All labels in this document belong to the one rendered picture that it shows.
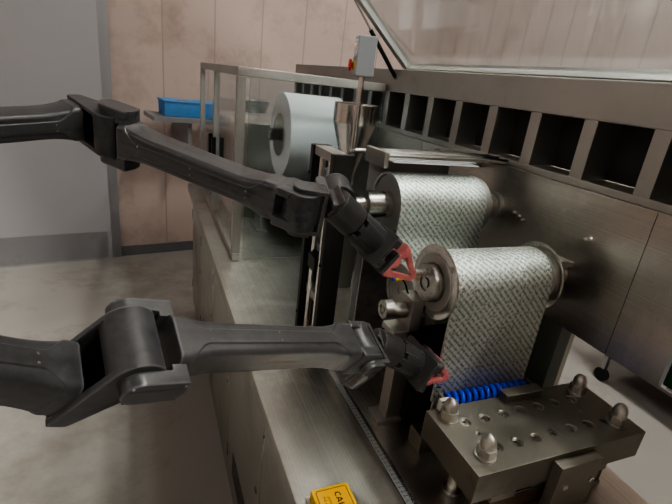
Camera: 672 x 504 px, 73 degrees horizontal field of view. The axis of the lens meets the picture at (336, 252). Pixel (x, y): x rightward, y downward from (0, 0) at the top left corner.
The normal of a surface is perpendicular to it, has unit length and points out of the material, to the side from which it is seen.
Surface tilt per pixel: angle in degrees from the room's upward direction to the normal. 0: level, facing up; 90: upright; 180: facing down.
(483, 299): 90
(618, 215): 90
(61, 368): 48
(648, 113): 90
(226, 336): 35
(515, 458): 0
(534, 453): 0
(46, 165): 90
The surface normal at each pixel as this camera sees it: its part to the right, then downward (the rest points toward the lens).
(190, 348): 0.62, -0.64
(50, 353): 0.81, -0.56
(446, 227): 0.36, 0.40
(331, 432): 0.11, -0.93
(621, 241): -0.93, 0.04
